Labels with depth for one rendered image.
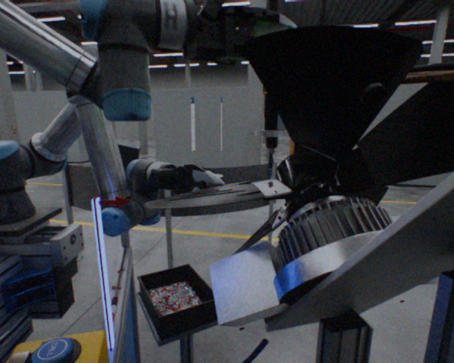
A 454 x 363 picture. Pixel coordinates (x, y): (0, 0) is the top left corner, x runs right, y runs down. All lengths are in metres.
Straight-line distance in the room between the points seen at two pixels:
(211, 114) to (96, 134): 5.98
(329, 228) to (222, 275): 0.27
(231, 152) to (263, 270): 6.07
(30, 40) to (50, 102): 10.16
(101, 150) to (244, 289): 0.46
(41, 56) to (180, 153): 6.42
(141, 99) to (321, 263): 0.37
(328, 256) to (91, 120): 0.60
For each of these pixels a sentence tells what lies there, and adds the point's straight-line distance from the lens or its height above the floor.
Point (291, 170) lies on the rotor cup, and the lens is 0.63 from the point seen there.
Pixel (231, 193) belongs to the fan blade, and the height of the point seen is 1.19.
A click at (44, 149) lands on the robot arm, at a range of 1.07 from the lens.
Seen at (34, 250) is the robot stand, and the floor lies 0.96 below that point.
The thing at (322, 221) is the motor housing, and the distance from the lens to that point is 0.52.
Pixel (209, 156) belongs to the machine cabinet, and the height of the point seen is 0.53.
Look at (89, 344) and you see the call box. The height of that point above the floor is 1.07.
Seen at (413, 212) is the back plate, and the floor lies 1.24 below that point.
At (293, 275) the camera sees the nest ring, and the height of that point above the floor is 1.09.
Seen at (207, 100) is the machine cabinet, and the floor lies 1.77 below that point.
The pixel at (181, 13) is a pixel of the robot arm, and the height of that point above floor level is 1.49.
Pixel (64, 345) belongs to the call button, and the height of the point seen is 1.08.
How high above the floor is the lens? 1.33
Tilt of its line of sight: 13 degrees down
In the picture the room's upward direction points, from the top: straight up
